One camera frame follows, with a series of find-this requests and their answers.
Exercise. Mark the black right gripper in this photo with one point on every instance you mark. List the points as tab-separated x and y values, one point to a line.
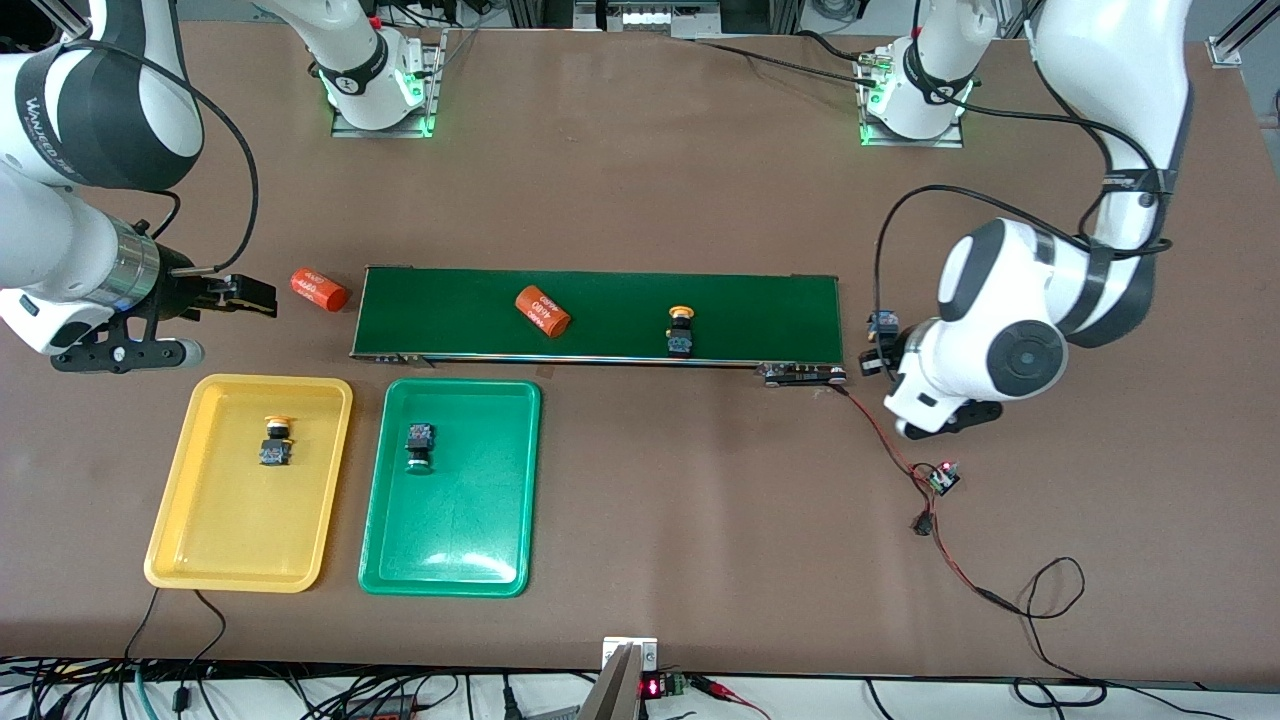
182	294

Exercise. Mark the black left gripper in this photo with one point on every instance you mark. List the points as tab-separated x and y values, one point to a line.
893	351

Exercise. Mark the green push button switch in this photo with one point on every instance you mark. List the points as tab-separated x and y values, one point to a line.
884	325
420	445

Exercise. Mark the orange cylinder marked 4680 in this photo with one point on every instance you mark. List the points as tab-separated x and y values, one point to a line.
543	312
320	290

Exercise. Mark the yellow push button switch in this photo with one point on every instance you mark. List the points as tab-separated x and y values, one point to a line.
681	340
276	450

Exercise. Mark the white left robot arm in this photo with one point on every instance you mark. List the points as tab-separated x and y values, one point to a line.
1010	350

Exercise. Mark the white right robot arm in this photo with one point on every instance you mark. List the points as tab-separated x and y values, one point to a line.
100	110

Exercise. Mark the small motor controller board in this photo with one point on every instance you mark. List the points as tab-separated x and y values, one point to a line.
942	480

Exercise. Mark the black inline plug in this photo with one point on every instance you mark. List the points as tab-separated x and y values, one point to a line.
922	523

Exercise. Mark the yellow plastic tray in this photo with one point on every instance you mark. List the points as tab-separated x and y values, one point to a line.
230	520

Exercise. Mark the green conveyor belt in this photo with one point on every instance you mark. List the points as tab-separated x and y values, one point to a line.
600	340

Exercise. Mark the green plastic tray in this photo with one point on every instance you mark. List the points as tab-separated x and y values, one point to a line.
450	520

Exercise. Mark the brown tape piece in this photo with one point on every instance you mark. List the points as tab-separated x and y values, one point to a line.
547	372

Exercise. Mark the red alligator clip lead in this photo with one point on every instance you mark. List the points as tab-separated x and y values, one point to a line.
715	686

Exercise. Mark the red digit display module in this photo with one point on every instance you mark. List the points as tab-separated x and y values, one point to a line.
652	687

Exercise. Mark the grey lit metal box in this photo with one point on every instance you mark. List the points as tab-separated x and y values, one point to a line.
650	18

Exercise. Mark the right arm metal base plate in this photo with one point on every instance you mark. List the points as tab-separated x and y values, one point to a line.
345	130

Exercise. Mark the aluminium frame profile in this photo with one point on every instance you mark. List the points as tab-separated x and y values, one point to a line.
1228	50
70	22

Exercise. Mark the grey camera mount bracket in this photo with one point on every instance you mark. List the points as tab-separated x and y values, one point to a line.
625	690

